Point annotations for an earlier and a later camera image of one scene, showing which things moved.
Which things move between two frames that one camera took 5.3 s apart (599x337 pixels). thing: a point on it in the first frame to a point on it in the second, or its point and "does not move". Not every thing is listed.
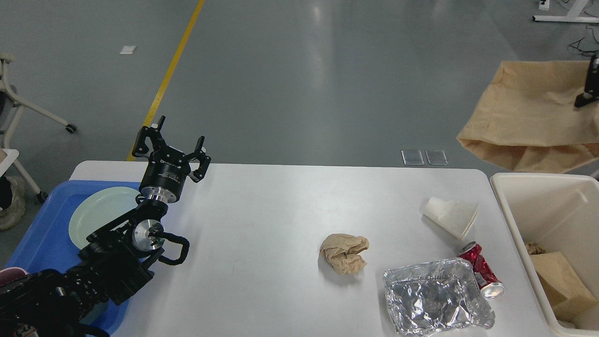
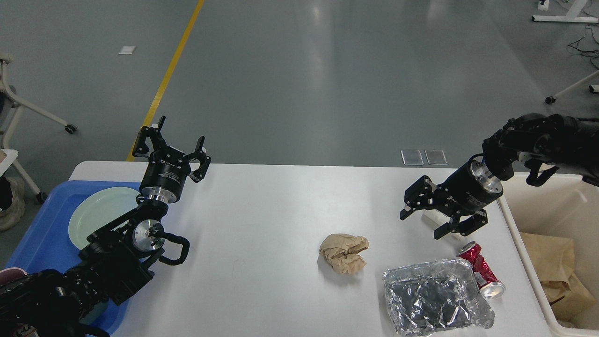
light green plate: x=99 y=209 does not move
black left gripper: x=167 y=171 does not move
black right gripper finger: x=591 y=85 to x=471 y=187
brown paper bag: x=527 y=120 to x=553 y=259
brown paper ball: x=341 y=251 does not move
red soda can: x=490 y=286 does not move
